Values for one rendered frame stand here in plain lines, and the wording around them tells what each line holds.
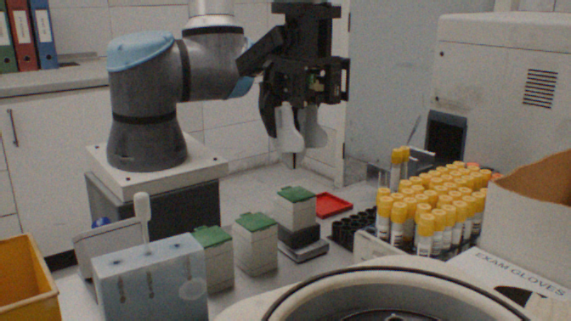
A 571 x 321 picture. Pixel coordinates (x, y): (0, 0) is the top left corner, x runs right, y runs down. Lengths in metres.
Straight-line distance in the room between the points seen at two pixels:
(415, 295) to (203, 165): 0.57
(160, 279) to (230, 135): 2.81
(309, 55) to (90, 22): 2.32
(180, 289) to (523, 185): 0.41
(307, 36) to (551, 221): 0.31
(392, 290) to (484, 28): 0.56
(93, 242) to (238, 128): 2.74
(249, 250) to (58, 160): 1.69
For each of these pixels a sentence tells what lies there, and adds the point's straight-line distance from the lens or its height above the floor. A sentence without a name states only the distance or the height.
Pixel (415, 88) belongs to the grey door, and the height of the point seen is 0.74.
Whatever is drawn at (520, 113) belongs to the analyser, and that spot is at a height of 1.03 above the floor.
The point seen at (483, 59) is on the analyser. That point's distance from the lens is 0.87.
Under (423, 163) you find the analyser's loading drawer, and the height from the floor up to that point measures 0.92.
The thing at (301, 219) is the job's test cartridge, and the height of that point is 0.93.
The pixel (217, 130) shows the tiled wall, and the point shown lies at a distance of 3.20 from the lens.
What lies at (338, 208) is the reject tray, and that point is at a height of 0.88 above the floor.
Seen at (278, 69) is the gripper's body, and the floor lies 1.13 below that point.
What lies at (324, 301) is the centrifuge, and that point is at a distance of 0.40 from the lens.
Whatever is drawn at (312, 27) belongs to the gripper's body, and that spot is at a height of 1.18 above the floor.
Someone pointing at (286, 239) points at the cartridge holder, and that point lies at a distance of 0.65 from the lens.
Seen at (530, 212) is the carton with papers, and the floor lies 1.01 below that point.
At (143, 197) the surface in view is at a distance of 0.45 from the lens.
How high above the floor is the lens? 1.21
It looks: 20 degrees down
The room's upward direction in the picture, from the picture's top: straight up
